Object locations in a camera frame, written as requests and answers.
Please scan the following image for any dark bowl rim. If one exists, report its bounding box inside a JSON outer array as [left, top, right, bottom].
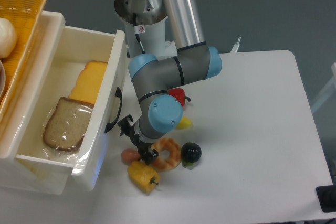
[[0, 61, 6, 100]]

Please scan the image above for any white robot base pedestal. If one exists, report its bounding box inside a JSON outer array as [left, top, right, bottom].
[[114, 0, 168, 58]]

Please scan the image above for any black cable on pedestal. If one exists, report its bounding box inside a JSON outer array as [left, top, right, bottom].
[[132, 14, 146, 54]]

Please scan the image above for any orange bread slice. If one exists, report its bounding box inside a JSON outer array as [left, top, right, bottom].
[[68, 61, 107, 104]]

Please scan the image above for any red bell pepper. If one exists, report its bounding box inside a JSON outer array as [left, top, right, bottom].
[[168, 88, 191, 106]]

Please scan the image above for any brown wrapped bread slice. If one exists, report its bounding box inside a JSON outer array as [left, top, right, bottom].
[[43, 97, 94, 152]]

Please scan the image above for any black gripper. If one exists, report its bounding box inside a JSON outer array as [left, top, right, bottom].
[[117, 114, 159, 165]]

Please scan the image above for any yellow wicker basket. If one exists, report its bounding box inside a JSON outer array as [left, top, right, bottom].
[[1, 0, 46, 119]]

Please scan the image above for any white frame at right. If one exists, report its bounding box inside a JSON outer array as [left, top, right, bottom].
[[310, 63, 335, 114]]

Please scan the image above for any brown egg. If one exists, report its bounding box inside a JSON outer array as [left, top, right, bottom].
[[121, 148, 140, 163]]

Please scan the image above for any white round bun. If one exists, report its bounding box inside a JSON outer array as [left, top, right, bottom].
[[0, 18, 17, 58]]

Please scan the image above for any white plastic drawer box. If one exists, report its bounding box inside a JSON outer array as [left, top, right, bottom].
[[1, 11, 127, 194]]

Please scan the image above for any black device at edge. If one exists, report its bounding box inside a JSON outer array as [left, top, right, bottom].
[[316, 185, 335, 213]]

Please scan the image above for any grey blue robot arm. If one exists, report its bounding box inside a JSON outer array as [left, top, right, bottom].
[[114, 0, 222, 164]]

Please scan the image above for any yellow bell pepper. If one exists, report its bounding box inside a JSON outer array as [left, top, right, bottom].
[[127, 161, 160, 193]]

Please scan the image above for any orange shrimp ring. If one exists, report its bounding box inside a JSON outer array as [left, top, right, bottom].
[[151, 137, 182, 172]]

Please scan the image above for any black drawer handle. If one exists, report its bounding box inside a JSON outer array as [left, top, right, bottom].
[[104, 87, 123, 134]]

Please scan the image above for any white clip behind table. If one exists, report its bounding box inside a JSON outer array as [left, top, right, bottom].
[[230, 37, 241, 53]]

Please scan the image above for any yellow banana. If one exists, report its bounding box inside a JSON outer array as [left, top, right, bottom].
[[175, 116, 193, 129]]

